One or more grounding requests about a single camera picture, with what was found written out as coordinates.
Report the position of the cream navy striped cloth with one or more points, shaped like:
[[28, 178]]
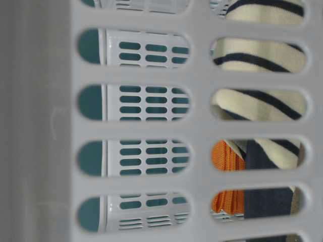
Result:
[[234, 54]]

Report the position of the orange knitted cloth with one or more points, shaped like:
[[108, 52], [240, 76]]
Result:
[[224, 158]]

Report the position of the dark navy fabric item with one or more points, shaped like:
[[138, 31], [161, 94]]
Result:
[[267, 202]]

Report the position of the white plastic slotted basket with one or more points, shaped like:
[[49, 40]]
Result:
[[42, 129]]

